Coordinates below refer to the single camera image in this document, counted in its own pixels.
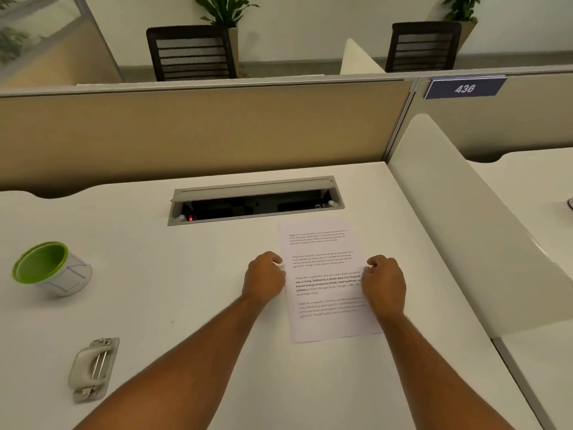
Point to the person's right forearm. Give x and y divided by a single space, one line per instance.
429 371

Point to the printed white paper sheet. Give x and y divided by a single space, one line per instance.
323 246

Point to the person's right fingers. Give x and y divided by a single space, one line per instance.
375 263

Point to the person's left fingers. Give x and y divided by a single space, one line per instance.
274 259

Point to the white curved desk divider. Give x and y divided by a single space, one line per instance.
360 58
470 228

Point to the grey hole punch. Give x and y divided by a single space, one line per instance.
92 368

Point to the person's right hand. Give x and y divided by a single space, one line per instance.
385 284

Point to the beige desk partition panel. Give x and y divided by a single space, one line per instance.
532 116
197 129

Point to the black mesh office chair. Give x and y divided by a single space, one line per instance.
191 52
423 46

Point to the person's left hand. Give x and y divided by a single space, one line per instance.
264 282

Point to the person's left forearm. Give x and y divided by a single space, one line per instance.
179 367

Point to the glass partition wall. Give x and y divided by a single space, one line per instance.
42 38

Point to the blue number sign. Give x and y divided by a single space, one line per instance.
464 88

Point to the green potted plant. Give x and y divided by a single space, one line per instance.
224 13
463 15

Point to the green-rimmed white cup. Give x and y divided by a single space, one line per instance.
50 269

